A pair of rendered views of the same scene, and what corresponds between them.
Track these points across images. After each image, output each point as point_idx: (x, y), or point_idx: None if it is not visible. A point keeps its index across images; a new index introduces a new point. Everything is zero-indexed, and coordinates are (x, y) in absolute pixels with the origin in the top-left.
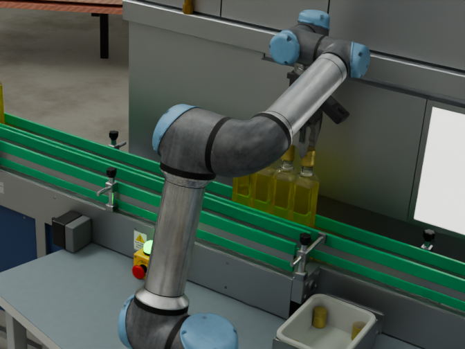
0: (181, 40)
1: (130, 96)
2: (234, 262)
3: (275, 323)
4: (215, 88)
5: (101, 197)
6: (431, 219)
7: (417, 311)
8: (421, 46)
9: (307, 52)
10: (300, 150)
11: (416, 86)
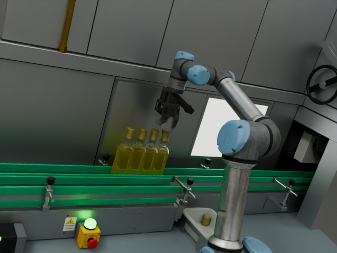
0: (50, 71)
1: None
2: (144, 211)
3: (169, 235)
4: (74, 103)
5: (31, 203)
6: (198, 153)
7: (217, 199)
8: None
9: (211, 78)
10: (170, 133)
11: (202, 88)
